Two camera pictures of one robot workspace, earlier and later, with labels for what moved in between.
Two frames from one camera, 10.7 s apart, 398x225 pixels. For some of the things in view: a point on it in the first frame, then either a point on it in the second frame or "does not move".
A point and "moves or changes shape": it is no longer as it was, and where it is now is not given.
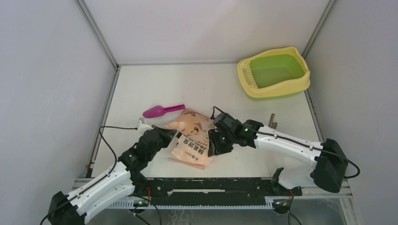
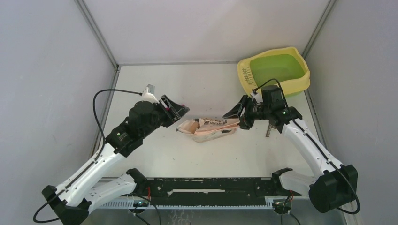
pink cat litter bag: (191, 148) moves or changes shape
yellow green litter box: (275, 74) does not move
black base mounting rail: (216, 189) does not move
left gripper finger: (169, 134) → (170, 112)
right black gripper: (215, 147) → (245, 122)
